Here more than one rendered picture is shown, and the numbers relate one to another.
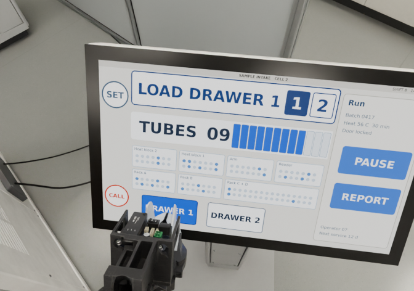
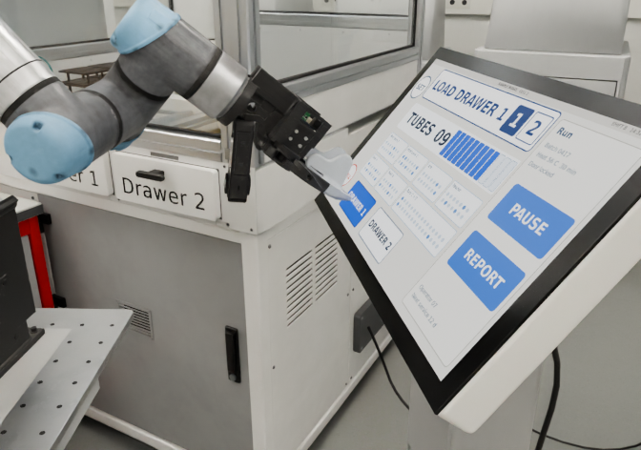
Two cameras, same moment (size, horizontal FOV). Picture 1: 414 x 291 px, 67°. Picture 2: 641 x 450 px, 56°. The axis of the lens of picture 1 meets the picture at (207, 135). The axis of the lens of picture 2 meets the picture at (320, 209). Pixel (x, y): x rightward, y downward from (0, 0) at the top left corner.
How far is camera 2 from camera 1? 0.71 m
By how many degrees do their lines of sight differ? 62
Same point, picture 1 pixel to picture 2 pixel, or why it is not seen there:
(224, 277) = not seen: outside the picture
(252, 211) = (394, 232)
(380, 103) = (588, 138)
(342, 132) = (527, 166)
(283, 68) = (533, 81)
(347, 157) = (509, 199)
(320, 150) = (493, 181)
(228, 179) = (410, 188)
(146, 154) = (391, 142)
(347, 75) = (578, 98)
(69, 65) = (583, 331)
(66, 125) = not seen: hidden behind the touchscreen
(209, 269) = not seen: outside the picture
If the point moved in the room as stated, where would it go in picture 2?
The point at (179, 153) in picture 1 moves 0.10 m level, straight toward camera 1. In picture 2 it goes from (407, 148) to (343, 158)
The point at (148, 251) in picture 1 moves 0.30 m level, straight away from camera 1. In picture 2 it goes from (288, 103) to (384, 71)
